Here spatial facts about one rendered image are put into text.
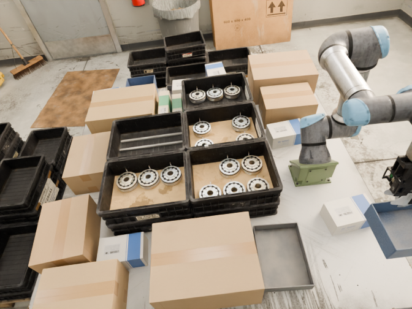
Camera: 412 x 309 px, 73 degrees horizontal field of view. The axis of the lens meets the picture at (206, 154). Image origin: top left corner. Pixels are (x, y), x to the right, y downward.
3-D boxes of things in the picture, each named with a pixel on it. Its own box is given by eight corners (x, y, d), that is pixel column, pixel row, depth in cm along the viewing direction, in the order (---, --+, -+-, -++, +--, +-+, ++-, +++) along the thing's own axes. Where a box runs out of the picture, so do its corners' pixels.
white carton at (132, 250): (148, 240, 132) (143, 231, 125) (148, 265, 124) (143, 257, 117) (106, 246, 132) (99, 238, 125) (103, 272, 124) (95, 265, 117)
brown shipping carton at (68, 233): (59, 219, 144) (42, 203, 132) (101, 210, 145) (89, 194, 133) (48, 279, 124) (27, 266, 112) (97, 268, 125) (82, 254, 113)
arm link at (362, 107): (309, 30, 105) (354, 104, 70) (340, 25, 104) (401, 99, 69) (307, 59, 113) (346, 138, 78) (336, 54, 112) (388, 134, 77)
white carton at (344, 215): (358, 203, 134) (365, 193, 127) (373, 225, 126) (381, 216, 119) (319, 213, 133) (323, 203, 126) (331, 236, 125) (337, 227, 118)
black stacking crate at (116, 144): (186, 125, 165) (183, 111, 156) (189, 164, 146) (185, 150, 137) (119, 135, 165) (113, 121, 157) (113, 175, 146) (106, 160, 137)
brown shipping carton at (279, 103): (303, 102, 186) (308, 81, 174) (312, 124, 171) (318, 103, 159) (258, 106, 187) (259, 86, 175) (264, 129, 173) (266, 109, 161)
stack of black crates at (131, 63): (172, 74, 323) (167, 46, 297) (172, 89, 303) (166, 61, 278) (138, 78, 324) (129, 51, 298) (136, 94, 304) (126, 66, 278)
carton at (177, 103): (173, 101, 190) (171, 94, 185) (182, 100, 190) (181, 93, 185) (174, 125, 174) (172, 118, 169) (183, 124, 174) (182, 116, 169)
